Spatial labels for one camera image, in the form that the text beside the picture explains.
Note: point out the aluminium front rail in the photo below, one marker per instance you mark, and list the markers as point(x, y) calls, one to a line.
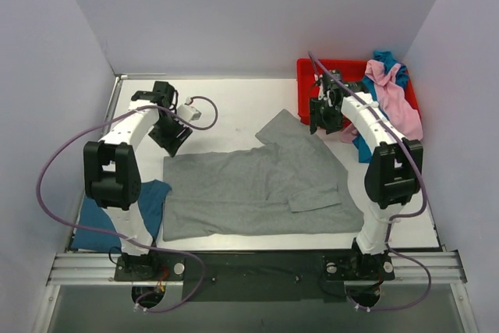
point(97, 269)

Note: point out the grey t shirt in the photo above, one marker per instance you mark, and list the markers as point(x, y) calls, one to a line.
point(291, 184)

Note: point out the pink t shirt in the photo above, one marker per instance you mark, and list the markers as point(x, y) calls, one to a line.
point(387, 88)

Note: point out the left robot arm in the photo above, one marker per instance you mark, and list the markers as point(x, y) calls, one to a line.
point(111, 173)

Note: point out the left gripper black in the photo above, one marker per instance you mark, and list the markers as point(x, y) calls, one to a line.
point(171, 138)

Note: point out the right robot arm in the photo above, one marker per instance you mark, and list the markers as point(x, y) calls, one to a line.
point(391, 177)

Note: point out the teal t shirt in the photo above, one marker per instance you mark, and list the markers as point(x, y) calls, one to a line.
point(390, 60)

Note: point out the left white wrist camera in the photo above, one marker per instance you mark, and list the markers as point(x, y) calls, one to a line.
point(188, 112)

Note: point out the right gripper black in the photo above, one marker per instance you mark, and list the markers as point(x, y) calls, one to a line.
point(325, 117)

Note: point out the folded dark blue t shirt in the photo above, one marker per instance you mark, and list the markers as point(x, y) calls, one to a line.
point(151, 202)

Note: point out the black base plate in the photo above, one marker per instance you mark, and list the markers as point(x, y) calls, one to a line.
point(259, 276)

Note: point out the red plastic bin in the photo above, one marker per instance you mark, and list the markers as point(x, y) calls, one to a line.
point(352, 70)

